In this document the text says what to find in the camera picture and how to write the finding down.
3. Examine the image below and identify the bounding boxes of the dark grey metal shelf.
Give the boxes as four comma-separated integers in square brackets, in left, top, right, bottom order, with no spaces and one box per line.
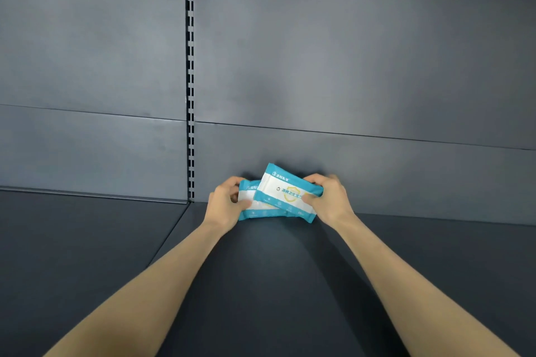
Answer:
[0,186,536,357]

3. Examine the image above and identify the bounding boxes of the person's left forearm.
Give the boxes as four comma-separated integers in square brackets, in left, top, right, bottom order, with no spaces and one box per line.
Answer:
[44,221,227,357]

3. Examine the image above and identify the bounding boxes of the person's right forearm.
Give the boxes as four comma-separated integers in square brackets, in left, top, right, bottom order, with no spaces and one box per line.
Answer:
[335,213,520,357]

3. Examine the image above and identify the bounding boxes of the person's left hand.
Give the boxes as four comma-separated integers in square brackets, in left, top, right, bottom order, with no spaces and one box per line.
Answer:
[202,176,253,237]

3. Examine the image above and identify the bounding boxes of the person's right hand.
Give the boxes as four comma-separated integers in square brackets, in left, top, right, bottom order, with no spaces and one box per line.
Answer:
[301,174,356,231]

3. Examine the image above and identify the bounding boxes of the blue white wet wipes packet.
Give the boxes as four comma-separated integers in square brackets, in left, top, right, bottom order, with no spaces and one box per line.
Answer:
[253,163,324,224]
[237,179,294,221]

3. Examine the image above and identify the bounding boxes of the slotted metal shelf upright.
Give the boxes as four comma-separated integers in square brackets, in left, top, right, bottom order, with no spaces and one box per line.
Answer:
[183,0,197,202]

